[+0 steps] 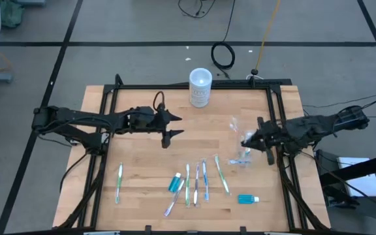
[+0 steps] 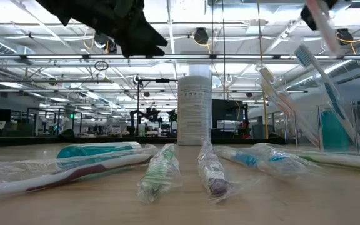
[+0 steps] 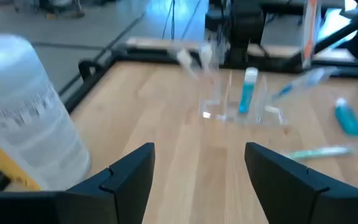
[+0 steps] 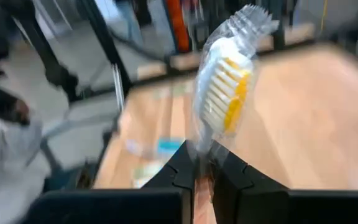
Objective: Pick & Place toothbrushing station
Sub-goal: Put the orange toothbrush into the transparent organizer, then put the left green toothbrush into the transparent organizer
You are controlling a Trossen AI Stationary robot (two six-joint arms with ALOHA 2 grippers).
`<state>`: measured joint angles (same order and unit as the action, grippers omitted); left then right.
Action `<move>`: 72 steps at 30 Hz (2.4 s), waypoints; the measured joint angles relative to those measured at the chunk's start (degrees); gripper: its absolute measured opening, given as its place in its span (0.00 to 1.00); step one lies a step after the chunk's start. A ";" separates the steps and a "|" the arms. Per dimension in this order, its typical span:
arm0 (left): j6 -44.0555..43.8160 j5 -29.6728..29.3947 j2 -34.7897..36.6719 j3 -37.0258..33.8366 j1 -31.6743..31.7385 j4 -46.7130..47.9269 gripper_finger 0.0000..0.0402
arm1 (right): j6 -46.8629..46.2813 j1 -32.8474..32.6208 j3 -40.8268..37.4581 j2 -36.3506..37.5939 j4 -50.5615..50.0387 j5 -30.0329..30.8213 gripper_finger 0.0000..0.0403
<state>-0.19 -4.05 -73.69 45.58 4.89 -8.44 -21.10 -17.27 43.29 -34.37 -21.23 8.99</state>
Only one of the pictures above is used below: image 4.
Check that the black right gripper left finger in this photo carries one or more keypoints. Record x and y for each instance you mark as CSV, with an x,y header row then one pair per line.
x,y
182,168

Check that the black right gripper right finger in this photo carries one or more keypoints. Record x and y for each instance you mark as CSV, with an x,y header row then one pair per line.
x,y
228,177

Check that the yellow white toothbrush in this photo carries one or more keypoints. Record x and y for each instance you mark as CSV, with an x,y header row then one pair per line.
x,y
225,87

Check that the clear acrylic toothbrush holder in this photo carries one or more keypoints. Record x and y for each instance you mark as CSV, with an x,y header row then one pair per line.
x,y
148,149

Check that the orange upright bar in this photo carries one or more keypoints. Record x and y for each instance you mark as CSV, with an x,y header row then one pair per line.
x,y
177,25

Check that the person's hand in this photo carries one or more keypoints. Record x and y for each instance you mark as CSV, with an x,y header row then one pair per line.
x,y
22,110

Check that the silver aluminium rail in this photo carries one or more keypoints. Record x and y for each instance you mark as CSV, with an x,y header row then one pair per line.
x,y
118,87

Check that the black frame post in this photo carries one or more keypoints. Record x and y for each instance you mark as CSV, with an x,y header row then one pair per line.
x,y
104,37

